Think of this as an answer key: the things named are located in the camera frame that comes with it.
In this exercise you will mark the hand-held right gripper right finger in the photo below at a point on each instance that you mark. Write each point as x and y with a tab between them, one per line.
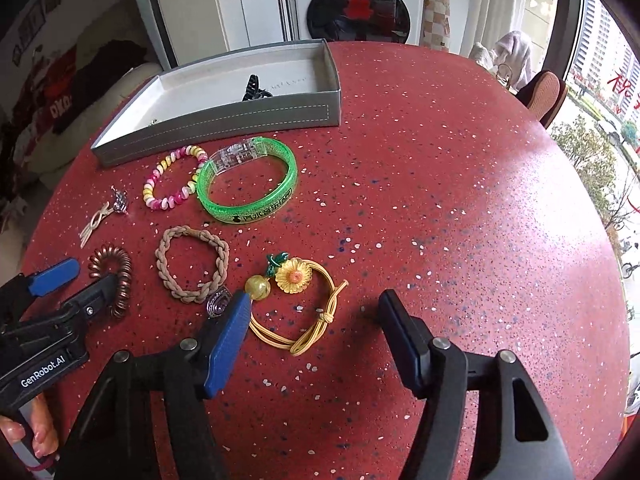
400	340

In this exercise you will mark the white cloth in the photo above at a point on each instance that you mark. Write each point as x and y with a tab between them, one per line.
517	55

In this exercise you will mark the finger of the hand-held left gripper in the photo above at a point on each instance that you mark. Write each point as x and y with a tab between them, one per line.
95	295
52	277

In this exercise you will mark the small silver charm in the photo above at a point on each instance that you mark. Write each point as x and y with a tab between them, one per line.
118	201

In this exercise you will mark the green translucent bangle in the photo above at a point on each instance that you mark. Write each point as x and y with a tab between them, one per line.
247	180

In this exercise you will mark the silver spiked hair clip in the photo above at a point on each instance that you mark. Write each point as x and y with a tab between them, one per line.
95	225

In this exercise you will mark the brown chair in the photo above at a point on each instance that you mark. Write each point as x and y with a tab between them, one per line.
542	95

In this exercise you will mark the black hair clip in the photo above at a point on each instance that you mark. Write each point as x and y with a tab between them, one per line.
256	89

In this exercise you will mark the white cabinet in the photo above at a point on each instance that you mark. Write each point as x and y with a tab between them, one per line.
215	7

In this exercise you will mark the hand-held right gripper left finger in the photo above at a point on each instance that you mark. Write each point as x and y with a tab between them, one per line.
227	345

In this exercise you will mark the cream leather sofa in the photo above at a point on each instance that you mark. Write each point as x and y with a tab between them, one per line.
115	95

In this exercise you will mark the person's left hand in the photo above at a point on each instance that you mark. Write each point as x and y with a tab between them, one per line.
25	432

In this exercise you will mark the red printed cushion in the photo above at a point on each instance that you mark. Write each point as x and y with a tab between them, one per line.
45	85

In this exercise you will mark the white curtain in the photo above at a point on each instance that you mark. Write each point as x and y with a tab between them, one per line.
492	0

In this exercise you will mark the white washing machine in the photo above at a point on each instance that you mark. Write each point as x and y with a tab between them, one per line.
357	0

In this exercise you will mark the grey shallow box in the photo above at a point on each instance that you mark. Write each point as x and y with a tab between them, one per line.
220	95

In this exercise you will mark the black clothes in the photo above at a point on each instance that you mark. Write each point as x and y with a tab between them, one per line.
105	75

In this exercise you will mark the checkered tiled column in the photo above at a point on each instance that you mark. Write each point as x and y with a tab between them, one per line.
436	15

